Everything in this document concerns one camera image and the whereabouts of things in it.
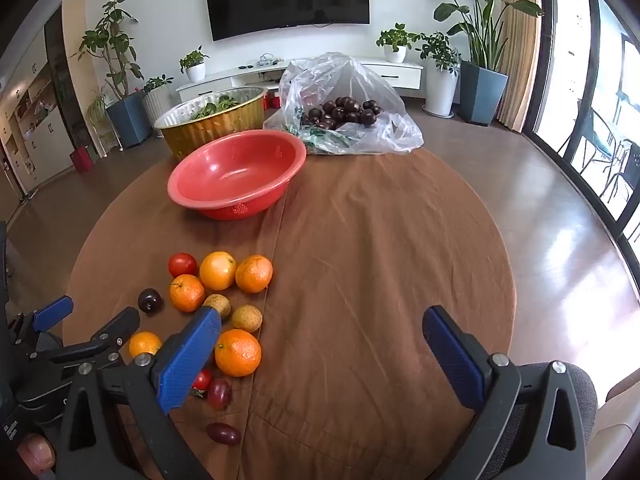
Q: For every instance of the dark red grape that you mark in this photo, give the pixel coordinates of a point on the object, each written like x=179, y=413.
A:
x=219, y=393
x=223, y=433

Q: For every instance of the red plastic colander bowl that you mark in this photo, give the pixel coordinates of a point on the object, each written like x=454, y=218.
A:
x=225, y=170

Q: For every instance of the gold foil pan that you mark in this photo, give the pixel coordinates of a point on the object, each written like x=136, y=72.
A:
x=200, y=132

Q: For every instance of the outdoor metal chair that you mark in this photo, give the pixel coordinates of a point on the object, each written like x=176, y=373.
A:
x=600, y=135

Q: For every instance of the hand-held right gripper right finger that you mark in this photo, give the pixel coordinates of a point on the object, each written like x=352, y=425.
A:
x=452, y=355

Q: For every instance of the large-leaf plant in grey-blue pot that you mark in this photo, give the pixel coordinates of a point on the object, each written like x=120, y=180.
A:
x=482, y=92

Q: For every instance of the plant in ribbed white pot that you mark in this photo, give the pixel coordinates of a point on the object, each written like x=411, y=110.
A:
x=159, y=102

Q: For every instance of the beige seat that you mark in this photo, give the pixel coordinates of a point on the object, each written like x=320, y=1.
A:
x=617, y=430

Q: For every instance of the clear plastic bag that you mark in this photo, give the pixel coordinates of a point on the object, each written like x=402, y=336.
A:
x=380, y=125

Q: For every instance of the mandarin orange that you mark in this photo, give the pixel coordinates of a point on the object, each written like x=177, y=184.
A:
x=238, y=353
x=254, y=273
x=186, y=292

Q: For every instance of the white television cabinet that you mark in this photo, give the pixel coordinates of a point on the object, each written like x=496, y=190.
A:
x=400, y=76

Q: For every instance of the brown tablecloth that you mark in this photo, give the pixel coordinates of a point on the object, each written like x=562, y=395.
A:
x=375, y=260

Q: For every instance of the small red tomato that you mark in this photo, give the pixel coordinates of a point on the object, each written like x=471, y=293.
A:
x=202, y=380

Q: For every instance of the red floor box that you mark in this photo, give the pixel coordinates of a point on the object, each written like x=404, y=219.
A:
x=82, y=160

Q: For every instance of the person's left hand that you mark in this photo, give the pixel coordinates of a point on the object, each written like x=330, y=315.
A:
x=35, y=452

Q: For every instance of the large red tomato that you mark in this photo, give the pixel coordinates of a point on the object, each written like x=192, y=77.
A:
x=182, y=265

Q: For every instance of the large smooth orange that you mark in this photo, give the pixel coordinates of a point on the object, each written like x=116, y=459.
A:
x=217, y=270

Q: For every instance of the bushy plant in white pot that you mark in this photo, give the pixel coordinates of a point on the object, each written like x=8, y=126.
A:
x=396, y=54

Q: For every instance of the small green-brown tangerine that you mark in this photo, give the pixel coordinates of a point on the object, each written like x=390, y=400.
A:
x=247, y=318
x=217, y=302

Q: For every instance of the black framed glass door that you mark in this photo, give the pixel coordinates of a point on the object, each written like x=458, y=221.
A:
x=565, y=35

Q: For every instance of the tall tree in blue pot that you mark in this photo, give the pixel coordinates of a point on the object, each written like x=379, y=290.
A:
x=127, y=120

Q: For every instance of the pile of dark plums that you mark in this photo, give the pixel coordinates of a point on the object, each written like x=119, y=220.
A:
x=345, y=110

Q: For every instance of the beige curtain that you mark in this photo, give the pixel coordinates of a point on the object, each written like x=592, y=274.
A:
x=522, y=60

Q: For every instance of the small smooth orange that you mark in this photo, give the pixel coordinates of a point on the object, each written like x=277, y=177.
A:
x=145, y=344

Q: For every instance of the green leafy vegetables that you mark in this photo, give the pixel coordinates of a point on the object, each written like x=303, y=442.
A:
x=215, y=105

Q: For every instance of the plant in tall white pot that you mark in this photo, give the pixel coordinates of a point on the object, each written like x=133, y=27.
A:
x=441, y=90

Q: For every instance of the white wall cabinet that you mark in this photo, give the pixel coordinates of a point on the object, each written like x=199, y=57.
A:
x=45, y=130

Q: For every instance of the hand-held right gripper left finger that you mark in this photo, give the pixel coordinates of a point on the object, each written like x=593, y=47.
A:
x=187, y=360

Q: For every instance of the dark purple plum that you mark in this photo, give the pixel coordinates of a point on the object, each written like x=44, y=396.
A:
x=149, y=300

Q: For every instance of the small plant in white pot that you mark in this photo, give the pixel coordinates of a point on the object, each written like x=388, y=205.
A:
x=196, y=72

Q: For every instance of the small red container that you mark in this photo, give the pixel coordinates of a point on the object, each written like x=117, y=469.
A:
x=271, y=100

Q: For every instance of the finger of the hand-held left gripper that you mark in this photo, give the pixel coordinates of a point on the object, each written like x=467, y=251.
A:
x=117, y=327
x=52, y=312

